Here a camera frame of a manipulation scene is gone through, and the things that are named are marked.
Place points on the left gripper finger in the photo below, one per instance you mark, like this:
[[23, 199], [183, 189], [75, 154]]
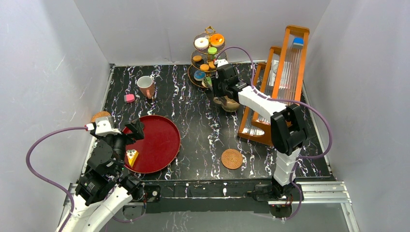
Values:
[[131, 134], [139, 125]]

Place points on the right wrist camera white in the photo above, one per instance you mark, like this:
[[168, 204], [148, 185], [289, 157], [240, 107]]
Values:
[[219, 63]]

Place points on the red round tray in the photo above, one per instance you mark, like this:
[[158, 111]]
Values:
[[158, 149]]

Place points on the blue eraser block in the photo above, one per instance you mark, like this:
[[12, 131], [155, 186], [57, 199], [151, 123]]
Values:
[[298, 43]]

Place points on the orange wooden rack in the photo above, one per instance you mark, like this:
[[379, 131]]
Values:
[[280, 77]]

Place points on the orange donut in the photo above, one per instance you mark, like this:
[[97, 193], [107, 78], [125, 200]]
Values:
[[216, 40]]

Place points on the woven coaster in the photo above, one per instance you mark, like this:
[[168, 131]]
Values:
[[99, 115], [231, 159]]

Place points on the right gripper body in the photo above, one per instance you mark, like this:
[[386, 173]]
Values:
[[223, 93]]

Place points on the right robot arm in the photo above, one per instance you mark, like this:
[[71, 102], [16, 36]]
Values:
[[287, 126]]

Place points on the beige mug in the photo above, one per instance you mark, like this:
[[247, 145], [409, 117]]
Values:
[[226, 103]]

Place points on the yellow biscuit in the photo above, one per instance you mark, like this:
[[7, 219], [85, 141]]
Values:
[[204, 67], [211, 65], [197, 58]]

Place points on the pink grey eraser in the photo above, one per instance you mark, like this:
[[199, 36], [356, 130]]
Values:
[[129, 98]]

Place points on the blue white donut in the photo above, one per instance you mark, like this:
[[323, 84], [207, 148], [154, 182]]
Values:
[[199, 75]]

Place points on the woven coaster front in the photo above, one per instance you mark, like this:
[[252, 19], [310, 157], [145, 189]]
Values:
[[231, 159]]

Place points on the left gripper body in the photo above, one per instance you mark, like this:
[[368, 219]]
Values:
[[128, 139]]

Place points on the three-tier glass cake stand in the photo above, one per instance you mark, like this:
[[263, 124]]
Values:
[[206, 57]]

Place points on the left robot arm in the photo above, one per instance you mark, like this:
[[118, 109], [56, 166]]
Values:
[[104, 188]]

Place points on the green macaron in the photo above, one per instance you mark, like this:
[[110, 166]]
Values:
[[212, 50]]

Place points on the pink mug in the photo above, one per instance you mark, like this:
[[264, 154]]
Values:
[[146, 85]]

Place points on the yellow layered cake slice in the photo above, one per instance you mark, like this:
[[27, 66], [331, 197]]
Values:
[[132, 155]]

